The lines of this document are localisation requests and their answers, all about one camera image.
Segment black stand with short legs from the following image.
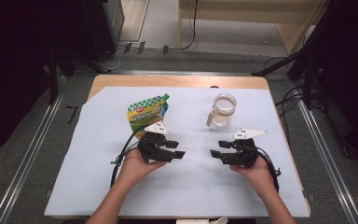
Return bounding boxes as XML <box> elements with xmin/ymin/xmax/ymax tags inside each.
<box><xmin>41</xmin><ymin>45</ymin><xmax>110</xmax><ymax>105</ymax></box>

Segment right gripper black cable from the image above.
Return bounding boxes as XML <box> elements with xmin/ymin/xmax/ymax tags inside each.
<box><xmin>255</xmin><ymin>146</ymin><xmax>282</xmax><ymax>192</ymax></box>

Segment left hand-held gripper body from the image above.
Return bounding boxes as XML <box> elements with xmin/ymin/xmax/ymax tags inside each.
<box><xmin>137</xmin><ymin>121</ymin><xmax>175</xmax><ymax>164</ymax></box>

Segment light wooden shelf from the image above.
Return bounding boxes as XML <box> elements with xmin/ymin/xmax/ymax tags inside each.
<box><xmin>177</xmin><ymin>0</ymin><xmax>328</xmax><ymax>56</ymax></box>

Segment person's right hand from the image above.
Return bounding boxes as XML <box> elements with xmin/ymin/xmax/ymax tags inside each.
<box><xmin>228</xmin><ymin>155</ymin><xmax>278</xmax><ymax>200</ymax></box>

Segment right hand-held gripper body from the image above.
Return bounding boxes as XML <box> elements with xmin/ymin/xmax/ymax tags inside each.
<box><xmin>220</xmin><ymin>128</ymin><xmax>269</xmax><ymax>169</ymax></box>

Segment person's left hand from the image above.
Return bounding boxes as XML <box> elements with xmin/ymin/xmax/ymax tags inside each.
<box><xmin>117</xmin><ymin>148</ymin><xmax>169</xmax><ymax>189</ymax></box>

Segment aluminium floor rail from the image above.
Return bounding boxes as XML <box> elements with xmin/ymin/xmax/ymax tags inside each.
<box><xmin>292</xmin><ymin>80</ymin><xmax>358</xmax><ymax>224</ymax></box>
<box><xmin>0</xmin><ymin>76</ymin><xmax>68</xmax><ymax>224</ymax></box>
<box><xmin>74</xmin><ymin>69</ymin><xmax>293</xmax><ymax>77</ymax></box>

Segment black cabinet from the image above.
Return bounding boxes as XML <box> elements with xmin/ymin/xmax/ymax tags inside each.
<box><xmin>82</xmin><ymin>0</ymin><xmax>126</xmax><ymax>63</ymax></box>

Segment clear glass jar with handle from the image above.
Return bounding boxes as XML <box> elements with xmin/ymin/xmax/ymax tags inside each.
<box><xmin>206</xmin><ymin>92</ymin><xmax>238</xmax><ymax>129</ymax></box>

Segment black stand with long legs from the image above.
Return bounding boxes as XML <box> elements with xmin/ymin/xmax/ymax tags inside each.
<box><xmin>251</xmin><ymin>0</ymin><xmax>358</xmax><ymax>110</ymax></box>

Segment black hanging cable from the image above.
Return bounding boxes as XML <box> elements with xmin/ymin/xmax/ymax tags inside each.
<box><xmin>180</xmin><ymin>0</ymin><xmax>200</xmax><ymax>51</ymax></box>

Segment black floor cables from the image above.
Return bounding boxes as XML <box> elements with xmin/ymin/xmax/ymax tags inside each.
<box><xmin>264</xmin><ymin>55</ymin><xmax>311</xmax><ymax>144</ymax></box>

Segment yellow green spouted pouch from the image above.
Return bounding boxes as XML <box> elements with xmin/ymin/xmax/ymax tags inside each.
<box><xmin>127</xmin><ymin>92</ymin><xmax>171</xmax><ymax>140</ymax></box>

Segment white floor cable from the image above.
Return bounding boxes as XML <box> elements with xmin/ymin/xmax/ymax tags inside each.
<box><xmin>101</xmin><ymin>46</ymin><xmax>123</xmax><ymax>71</ymax></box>

